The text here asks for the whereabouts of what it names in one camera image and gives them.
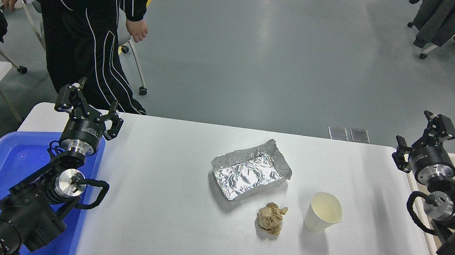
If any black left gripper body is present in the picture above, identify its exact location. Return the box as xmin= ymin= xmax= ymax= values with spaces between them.
xmin=60 ymin=112 xmax=108 ymax=151

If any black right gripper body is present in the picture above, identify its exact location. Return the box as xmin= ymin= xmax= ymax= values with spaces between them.
xmin=407 ymin=141 xmax=455 ymax=182

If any white paper cup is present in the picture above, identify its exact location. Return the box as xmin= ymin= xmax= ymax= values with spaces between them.
xmin=302 ymin=190 xmax=345 ymax=236

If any crumpled tan paper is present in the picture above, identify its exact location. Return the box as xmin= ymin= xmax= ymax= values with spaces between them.
xmin=255 ymin=201 xmax=289 ymax=237

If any person's left hand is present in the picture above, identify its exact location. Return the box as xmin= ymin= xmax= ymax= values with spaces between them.
xmin=124 ymin=17 xmax=150 ymax=44

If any white wheeled chair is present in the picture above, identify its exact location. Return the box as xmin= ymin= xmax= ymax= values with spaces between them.
xmin=13 ymin=0 xmax=156 ymax=97

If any metal floor plate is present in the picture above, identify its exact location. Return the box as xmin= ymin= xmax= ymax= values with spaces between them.
xmin=327 ymin=126 xmax=350 ymax=142

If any person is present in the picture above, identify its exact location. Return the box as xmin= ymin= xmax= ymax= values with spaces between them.
xmin=0 ymin=0 xmax=159 ymax=116

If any blue plastic tray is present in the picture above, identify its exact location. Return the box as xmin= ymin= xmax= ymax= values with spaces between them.
xmin=0 ymin=126 xmax=107 ymax=255

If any dark grey jacket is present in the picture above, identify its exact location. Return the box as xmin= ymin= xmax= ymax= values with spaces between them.
xmin=404 ymin=0 xmax=455 ymax=52

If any silver foil tray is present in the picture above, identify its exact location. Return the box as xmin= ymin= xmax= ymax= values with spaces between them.
xmin=208 ymin=133 xmax=296 ymax=207

